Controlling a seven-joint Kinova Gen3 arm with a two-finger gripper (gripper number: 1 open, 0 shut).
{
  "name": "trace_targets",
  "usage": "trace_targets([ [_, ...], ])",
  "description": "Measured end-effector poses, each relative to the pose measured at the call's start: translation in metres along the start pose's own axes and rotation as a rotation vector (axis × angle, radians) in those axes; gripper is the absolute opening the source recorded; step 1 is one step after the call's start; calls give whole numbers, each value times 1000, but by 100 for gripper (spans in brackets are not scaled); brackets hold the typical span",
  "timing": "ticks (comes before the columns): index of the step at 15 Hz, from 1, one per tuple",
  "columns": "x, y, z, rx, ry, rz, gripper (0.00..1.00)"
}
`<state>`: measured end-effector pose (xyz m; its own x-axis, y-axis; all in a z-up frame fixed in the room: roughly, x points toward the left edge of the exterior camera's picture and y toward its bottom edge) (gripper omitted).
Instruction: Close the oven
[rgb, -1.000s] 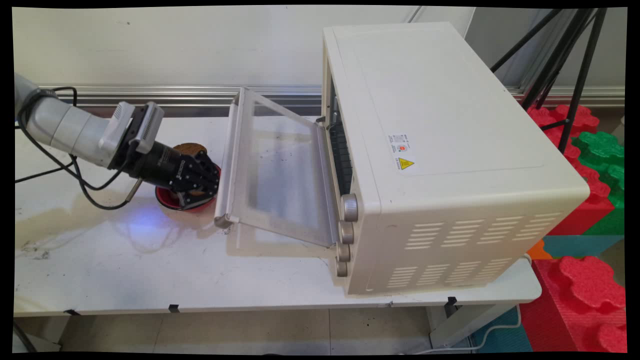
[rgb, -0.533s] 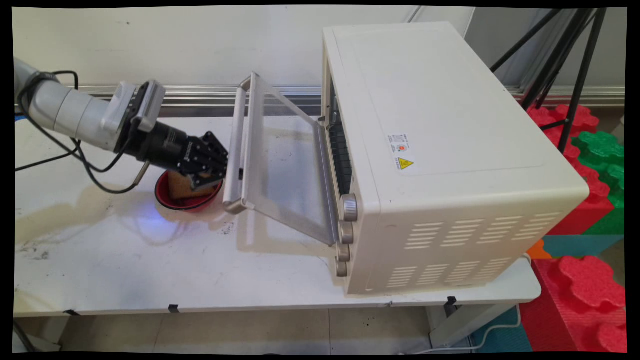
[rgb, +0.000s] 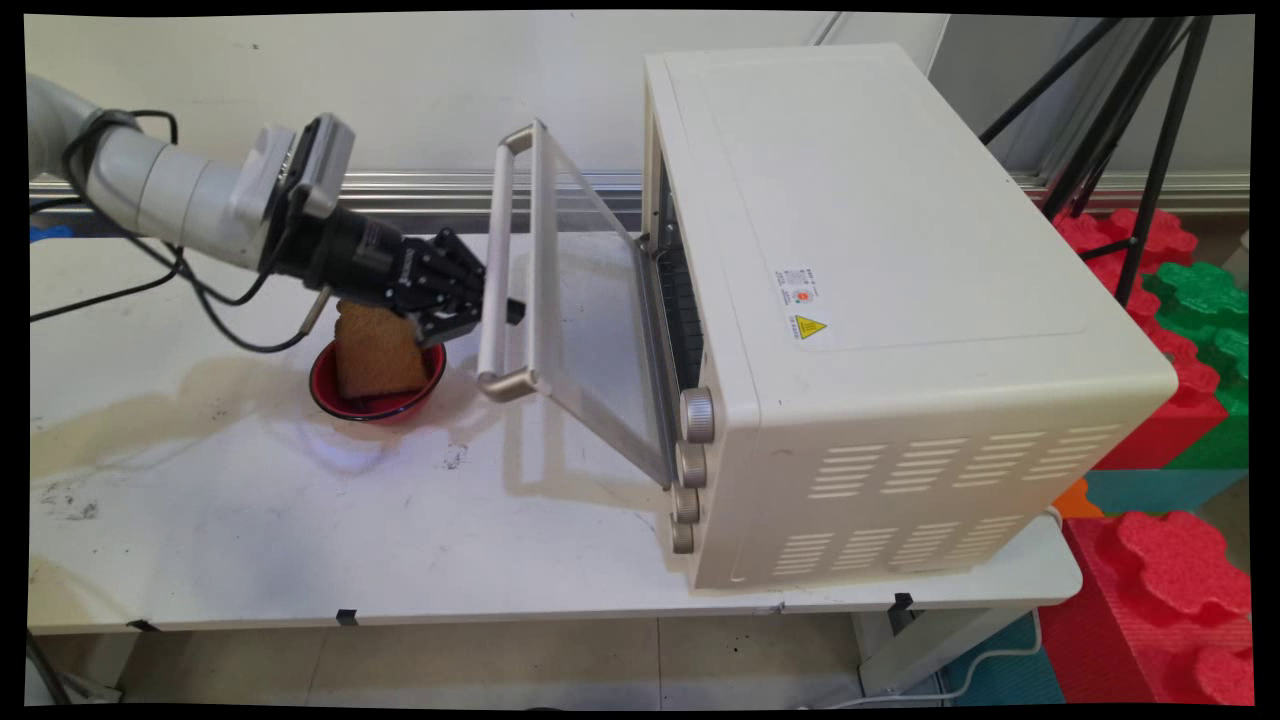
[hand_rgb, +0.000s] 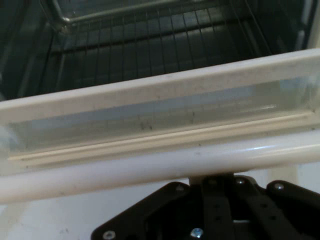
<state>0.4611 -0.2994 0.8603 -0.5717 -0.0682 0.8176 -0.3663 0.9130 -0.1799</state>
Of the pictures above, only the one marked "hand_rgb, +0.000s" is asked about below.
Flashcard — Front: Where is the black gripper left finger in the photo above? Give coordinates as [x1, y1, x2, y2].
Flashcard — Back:
[91, 177, 234, 240]

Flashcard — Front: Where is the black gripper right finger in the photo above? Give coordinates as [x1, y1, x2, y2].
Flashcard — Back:
[233, 176, 320, 240]

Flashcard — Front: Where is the white oven door with handle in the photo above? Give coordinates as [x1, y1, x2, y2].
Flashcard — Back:
[0, 48, 320, 205]

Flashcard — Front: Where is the metal wire oven rack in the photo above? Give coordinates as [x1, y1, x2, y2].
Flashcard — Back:
[39, 0, 276, 83]

